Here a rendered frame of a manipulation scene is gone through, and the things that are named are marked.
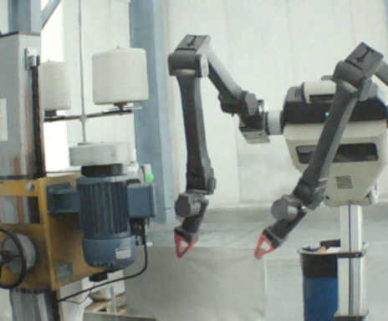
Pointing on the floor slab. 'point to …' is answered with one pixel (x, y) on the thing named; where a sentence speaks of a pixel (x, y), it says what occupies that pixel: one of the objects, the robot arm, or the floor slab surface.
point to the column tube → (18, 154)
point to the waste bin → (319, 279)
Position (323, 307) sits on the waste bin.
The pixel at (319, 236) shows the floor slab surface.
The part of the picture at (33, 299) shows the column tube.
